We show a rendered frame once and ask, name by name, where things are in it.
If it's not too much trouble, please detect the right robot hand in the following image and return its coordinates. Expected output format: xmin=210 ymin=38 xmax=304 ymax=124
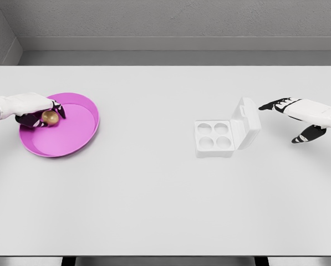
xmin=258 ymin=97 xmax=331 ymax=144

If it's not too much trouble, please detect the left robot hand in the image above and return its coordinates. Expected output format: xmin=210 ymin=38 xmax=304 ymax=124
xmin=11 ymin=92 xmax=67 ymax=129

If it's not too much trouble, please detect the brown egg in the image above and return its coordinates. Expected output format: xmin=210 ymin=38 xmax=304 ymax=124
xmin=41 ymin=110 xmax=61 ymax=126

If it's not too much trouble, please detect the white egg box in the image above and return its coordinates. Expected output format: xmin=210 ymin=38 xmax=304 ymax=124
xmin=194 ymin=96 xmax=262 ymax=160

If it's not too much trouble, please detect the pink round plate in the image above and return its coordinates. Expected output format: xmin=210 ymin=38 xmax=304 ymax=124
xmin=18 ymin=92 xmax=100 ymax=158

